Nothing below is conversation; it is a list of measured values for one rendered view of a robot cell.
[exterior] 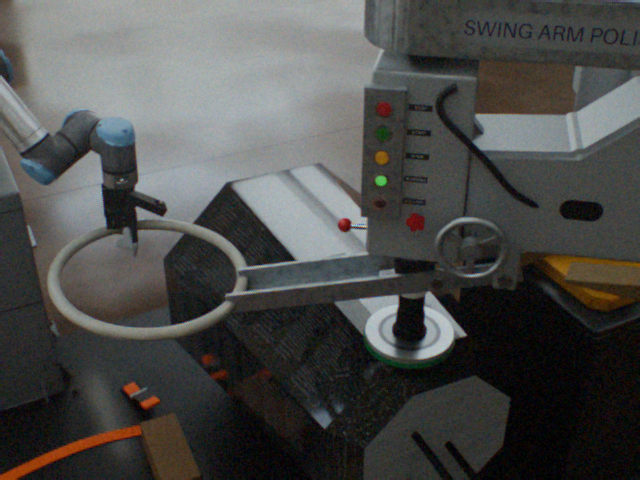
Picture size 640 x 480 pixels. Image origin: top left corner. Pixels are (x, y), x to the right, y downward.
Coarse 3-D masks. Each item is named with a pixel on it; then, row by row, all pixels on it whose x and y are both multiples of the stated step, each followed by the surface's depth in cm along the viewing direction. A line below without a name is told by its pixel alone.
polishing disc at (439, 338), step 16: (368, 320) 201; (384, 320) 201; (432, 320) 201; (448, 320) 201; (368, 336) 196; (384, 336) 196; (432, 336) 196; (448, 336) 196; (384, 352) 191; (400, 352) 191; (416, 352) 191; (432, 352) 191
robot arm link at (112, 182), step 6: (102, 174) 210; (132, 174) 209; (108, 180) 209; (114, 180) 208; (120, 180) 208; (126, 180) 209; (132, 180) 210; (108, 186) 210; (114, 186) 209; (120, 186) 209; (126, 186) 210; (132, 186) 211
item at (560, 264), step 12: (540, 264) 238; (552, 264) 234; (564, 264) 234; (612, 264) 234; (624, 264) 234; (636, 264) 234; (552, 276) 234; (564, 276) 230; (564, 288) 231; (576, 288) 226; (588, 300) 222; (600, 300) 221; (612, 300) 220; (624, 300) 223
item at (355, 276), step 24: (288, 264) 200; (312, 264) 199; (336, 264) 198; (360, 264) 196; (384, 264) 195; (480, 264) 178; (264, 288) 202; (288, 288) 191; (312, 288) 189; (336, 288) 188; (360, 288) 186; (384, 288) 185; (408, 288) 184; (432, 288) 183; (456, 288) 181; (504, 288) 175
